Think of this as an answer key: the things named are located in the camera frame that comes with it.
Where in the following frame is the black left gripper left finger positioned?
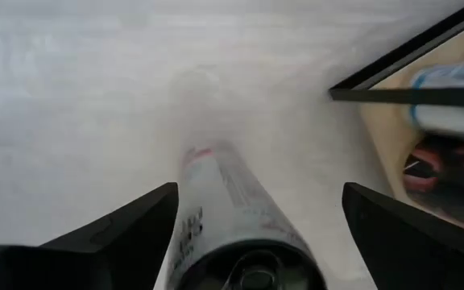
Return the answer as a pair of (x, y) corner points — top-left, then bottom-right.
(0, 181), (180, 290)

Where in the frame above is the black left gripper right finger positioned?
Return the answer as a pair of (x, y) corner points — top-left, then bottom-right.
(341, 181), (464, 290)

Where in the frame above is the red soda can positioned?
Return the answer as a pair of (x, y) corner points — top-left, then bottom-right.
(400, 136), (464, 238)

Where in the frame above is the white Celsius energy drink can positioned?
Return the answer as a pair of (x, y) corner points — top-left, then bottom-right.
(165, 140), (329, 290)

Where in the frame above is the silver blue Red Bull can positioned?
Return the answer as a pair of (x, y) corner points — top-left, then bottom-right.
(408, 48), (464, 142)

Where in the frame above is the wooden shelf with black frame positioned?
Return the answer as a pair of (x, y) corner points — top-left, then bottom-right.
(328, 0), (464, 238)

